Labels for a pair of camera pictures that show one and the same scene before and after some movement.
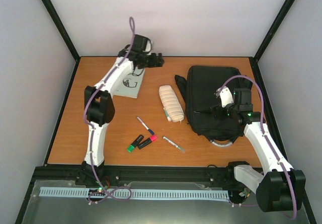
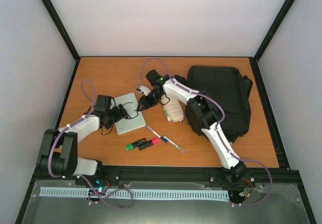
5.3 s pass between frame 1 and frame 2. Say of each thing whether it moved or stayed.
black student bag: stayed
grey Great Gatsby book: moved
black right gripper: moved
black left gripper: moved
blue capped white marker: moved
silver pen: stayed
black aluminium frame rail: stayed
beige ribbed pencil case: stayed
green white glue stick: stayed
